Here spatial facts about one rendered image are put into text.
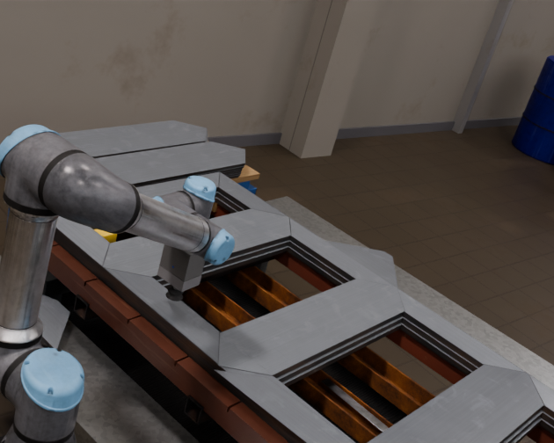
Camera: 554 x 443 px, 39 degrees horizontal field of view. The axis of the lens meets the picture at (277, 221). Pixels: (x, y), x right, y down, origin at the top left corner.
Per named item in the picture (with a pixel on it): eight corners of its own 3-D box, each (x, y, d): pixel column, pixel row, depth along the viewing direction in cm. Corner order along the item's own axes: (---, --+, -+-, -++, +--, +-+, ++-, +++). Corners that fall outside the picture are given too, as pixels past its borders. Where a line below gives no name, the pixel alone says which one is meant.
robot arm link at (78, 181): (108, 173, 126) (247, 231, 169) (65, 144, 131) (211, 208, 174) (72, 236, 126) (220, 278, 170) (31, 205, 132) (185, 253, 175)
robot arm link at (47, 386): (38, 452, 146) (49, 395, 140) (-5, 410, 152) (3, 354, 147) (89, 425, 155) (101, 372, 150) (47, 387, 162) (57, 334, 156)
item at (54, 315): (13, 271, 224) (15, 259, 222) (95, 348, 203) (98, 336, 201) (-27, 281, 215) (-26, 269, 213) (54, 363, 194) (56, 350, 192)
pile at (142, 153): (191, 130, 322) (194, 117, 319) (259, 174, 301) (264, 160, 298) (15, 153, 263) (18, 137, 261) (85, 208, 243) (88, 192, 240)
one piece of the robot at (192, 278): (221, 234, 188) (207, 290, 195) (194, 216, 192) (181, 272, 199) (193, 243, 180) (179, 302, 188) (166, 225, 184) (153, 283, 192)
